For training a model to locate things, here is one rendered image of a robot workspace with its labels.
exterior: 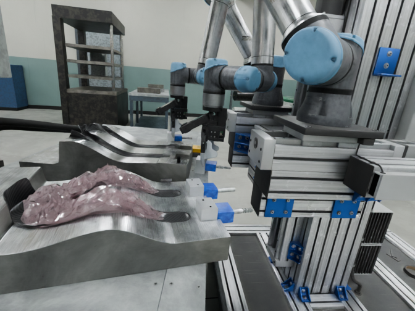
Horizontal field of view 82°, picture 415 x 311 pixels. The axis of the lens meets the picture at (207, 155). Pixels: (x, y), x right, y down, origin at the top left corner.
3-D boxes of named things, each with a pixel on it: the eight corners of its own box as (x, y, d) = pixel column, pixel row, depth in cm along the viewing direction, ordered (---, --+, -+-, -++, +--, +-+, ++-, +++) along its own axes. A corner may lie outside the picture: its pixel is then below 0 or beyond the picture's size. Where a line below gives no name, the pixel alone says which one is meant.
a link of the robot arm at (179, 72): (189, 63, 113) (171, 61, 111) (188, 87, 116) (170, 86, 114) (186, 63, 120) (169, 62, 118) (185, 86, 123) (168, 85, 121)
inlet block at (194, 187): (230, 194, 68) (232, 176, 67) (236, 202, 64) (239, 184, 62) (184, 197, 65) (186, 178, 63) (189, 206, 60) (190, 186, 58)
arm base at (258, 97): (276, 103, 127) (279, 84, 124) (288, 107, 112) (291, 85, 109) (248, 101, 125) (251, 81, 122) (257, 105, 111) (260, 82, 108)
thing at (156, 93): (167, 121, 628) (168, 84, 600) (168, 139, 450) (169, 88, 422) (139, 120, 615) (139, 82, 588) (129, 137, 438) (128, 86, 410)
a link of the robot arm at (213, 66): (219, 57, 73) (199, 57, 78) (216, 94, 76) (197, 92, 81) (235, 60, 78) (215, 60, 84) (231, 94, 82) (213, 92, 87)
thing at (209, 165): (230, 172, 92) (231, 159, 91) (230, 177, 87) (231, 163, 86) (196, 168, 93) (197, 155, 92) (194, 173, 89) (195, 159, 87)
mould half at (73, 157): (191, 163, 98) (193, 131, 94) (185, 192, 74) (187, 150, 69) (69, 153, 98) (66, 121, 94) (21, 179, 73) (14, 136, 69)
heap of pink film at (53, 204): (157, 186, 62) (157, 158, 60) (165, 226, 46) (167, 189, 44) (42, 192, 55) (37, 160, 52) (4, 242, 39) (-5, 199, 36)
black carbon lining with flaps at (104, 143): (175, 150, 90) (176, 125, 88) (168, 165, 75) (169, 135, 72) (83, 143, 90) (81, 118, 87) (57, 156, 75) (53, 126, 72)
